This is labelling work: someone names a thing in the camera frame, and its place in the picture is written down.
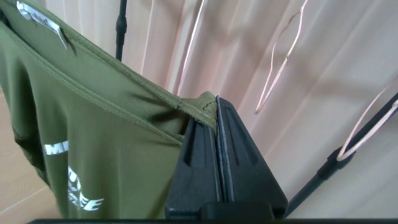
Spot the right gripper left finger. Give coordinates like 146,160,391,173
164,118,223,220

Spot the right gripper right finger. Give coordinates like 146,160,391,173
216,96,289,219

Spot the green shirt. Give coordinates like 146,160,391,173
0,0,219,220

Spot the pink clothes hanger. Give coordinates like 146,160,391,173
254,0,309,115
336,80,398,162

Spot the black clothes rack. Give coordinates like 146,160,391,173
114,0,398,218

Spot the beige curtain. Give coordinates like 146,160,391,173
30,0,398,219

